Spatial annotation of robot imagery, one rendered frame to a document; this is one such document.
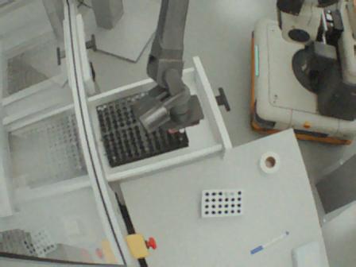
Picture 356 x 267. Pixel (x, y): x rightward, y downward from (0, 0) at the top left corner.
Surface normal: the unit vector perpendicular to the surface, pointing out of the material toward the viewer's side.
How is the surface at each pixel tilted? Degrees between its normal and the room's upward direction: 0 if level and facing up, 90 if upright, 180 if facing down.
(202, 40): 0
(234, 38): 0
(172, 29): 46
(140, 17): 3
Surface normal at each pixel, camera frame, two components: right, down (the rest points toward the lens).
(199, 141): 0.00, -0.33
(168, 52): 0.37, 0.39
